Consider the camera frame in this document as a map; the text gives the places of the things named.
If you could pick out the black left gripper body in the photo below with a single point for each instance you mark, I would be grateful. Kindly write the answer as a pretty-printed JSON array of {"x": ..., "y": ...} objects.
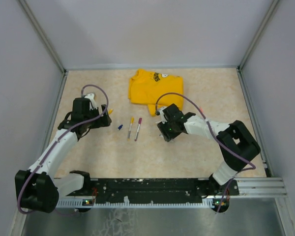
[{"x": 100, "y": 122}]

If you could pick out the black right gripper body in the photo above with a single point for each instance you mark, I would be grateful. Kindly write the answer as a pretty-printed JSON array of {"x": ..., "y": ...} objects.
[{"x": 168, "y": 130}]

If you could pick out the white yellow whiteboard marker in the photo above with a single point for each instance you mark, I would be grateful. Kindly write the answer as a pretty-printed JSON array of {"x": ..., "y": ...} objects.
[{"x": 129, "y": 131}]

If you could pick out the white purple-end pen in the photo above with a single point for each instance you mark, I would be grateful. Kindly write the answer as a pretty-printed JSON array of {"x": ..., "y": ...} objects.
[{"x": 137, "y": 132}]

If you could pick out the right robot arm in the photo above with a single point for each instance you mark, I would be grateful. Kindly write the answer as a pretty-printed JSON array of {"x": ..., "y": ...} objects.
[{"x": 237, "y": 144}]

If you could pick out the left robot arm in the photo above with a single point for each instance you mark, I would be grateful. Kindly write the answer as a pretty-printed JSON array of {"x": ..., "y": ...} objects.
[{"x": 36, "y": 188}]

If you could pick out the yellow folded t-shirt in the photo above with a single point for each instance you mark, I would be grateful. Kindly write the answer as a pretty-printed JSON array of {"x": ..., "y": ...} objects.
[{"x": 146, "y": 88}]

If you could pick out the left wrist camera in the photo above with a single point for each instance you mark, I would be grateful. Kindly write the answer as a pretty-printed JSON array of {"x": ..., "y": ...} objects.
[{"x": 92, "y": 103}]

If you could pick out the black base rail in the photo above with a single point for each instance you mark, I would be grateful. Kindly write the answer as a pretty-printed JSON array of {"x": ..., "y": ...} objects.
[{"x": 158, "y": 191}]

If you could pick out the aluminium frame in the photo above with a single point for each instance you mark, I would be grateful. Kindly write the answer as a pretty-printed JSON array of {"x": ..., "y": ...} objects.
[{"x": 235, "y": 59}]

